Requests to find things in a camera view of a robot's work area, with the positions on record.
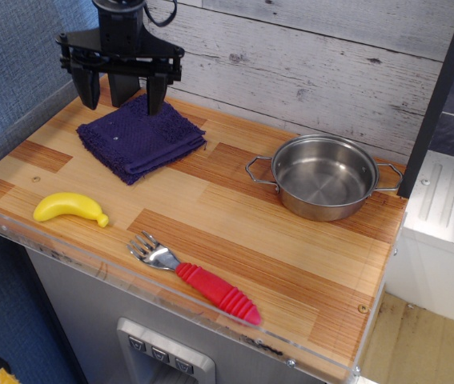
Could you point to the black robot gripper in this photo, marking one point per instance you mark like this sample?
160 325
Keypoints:
121 44

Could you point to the purple cloth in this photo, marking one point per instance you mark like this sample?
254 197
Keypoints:
132 143

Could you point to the yellow toy banana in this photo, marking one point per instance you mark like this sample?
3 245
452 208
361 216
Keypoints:
63 203

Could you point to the clear acrylic front guard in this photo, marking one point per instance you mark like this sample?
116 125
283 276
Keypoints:
89 294

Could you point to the stainless steel pot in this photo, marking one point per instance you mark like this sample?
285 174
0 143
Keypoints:
321 177

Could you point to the silver button control panel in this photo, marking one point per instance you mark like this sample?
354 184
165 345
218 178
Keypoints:
152 357

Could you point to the white ribbed side appliance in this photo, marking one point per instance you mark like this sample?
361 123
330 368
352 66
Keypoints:
421 270

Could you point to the dark left frame post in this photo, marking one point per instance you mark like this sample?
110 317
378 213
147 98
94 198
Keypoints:
122 87

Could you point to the dark frame post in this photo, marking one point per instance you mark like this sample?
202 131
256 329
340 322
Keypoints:
122 87
428 126

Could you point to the red handled metal fork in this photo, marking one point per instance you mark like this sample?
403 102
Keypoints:
219 292

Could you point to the dark right frame post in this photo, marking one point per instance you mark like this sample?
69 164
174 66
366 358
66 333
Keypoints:
428 126

